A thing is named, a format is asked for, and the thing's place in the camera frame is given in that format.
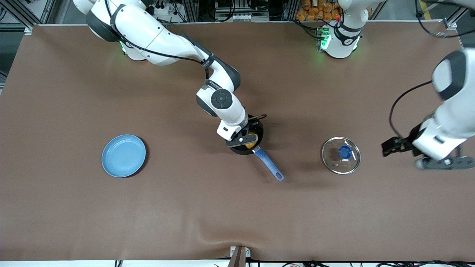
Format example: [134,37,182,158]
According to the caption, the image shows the glass lid with blue knob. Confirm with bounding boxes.
[321,136,361,175]

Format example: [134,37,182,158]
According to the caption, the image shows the brown table mat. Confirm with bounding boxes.
[0,20,475,262]

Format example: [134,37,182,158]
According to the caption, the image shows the white multi-socket strip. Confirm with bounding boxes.
[214,13,257,22]

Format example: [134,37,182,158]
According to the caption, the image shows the pile of orange toy food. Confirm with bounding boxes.
[296,0,372,21]

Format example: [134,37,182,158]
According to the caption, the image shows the blue round plate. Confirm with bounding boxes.
[101,134,147,178]

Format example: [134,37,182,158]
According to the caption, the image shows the white power strip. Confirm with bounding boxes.
[150,0,176,17]

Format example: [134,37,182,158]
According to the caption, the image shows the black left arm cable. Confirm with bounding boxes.
[389,80,435,139]

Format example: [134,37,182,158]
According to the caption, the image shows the dark pot with blue handle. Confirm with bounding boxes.
[226,114,285,182]

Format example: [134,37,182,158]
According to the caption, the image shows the aluminium frame post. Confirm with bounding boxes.
[186,0,200,22]

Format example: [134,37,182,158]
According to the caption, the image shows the metal table edge bracket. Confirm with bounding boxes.
[229,245,251,267]

